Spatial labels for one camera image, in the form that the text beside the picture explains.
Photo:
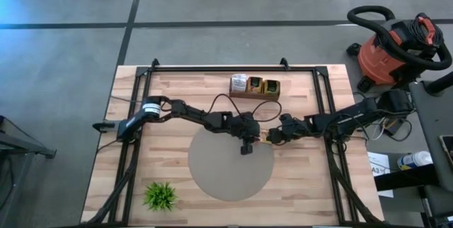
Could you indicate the small green potted plant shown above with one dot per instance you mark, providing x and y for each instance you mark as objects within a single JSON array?
[{"x": 160, "y": 196}]

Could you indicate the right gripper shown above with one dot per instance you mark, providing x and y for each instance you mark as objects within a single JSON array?
[{"x": 290, "y": 132}]

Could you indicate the grey chair seat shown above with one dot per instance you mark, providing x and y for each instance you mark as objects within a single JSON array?
[{"x": 439, "y": 203}]

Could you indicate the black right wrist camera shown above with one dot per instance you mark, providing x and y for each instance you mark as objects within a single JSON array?
[{"x": 287, "y": 119}]

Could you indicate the brown wooden tea box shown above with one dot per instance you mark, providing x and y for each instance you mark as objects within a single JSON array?
[{"x": 247, "y": 96}]

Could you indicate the black metal table frame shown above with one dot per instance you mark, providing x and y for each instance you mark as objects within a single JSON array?
[{"x": 184, "y": 69}]

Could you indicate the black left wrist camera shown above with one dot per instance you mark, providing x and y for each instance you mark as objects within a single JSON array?
[{"x": 247, "y": 117}]

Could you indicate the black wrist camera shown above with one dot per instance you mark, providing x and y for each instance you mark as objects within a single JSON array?
[
  {"x": 247, "y": 117},
  {"x": 287, "y": 119}
]

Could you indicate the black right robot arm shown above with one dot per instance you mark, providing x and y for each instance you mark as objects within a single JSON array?
[{"x": 347, "y": 118}]

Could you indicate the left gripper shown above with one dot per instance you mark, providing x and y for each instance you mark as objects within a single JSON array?
[{"x": 247, "y": 132}]

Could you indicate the black box on frame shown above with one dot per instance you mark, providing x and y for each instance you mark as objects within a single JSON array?
[{"x": 104, "y": 126}]

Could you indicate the round grey mat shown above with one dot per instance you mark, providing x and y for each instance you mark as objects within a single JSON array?
[{"x": 226, "y": 175}]

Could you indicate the black power adapter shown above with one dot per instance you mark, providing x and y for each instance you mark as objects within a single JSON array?
[{"x": 394, "y": 126}]

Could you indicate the grey desk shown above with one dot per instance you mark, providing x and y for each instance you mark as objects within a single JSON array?
[{"x": 431, "y": 122}]

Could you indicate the blue white spray can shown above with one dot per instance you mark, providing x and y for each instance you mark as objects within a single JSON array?
[{"x": 414, "y": 160}]

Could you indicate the white paper sheet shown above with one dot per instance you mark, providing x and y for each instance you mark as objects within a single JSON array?
[{"x": 378, "y": 160}]

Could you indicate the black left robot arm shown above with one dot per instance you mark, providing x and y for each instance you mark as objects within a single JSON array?
[{"x": 191, "y": 113}]

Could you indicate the orange black shop vacuum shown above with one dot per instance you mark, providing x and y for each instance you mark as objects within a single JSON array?
[{"x": 380, "y": 58}]

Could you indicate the black shelf board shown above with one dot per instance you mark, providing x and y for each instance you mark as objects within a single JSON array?
[{"x": 407, "y": 178}]

